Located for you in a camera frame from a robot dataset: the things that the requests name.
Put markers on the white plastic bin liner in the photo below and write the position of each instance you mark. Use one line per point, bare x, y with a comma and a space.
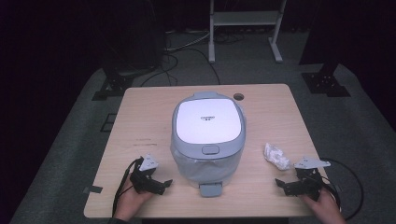
205, 170

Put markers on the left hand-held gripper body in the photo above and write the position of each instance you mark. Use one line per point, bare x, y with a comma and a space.
141, 182

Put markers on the black floor socket box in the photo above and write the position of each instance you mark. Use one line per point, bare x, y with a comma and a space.
108, 122

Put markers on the person's right hand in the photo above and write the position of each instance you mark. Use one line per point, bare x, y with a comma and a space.
327, 208

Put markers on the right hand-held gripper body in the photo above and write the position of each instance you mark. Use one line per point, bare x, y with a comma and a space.
309, 185

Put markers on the grey table edge bracket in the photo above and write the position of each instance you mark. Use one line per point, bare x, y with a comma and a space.
92, 189

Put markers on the person's left hand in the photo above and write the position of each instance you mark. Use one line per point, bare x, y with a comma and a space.
129, 203

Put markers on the black stand base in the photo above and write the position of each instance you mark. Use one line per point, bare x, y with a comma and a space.
325, 84
113, 87

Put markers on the white grey rice cooker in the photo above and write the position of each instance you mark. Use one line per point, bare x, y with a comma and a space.
207, 121

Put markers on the white metal stand frame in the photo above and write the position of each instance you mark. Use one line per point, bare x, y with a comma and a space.
246, 18

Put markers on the white paper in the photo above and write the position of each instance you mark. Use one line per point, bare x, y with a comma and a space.
276, 156

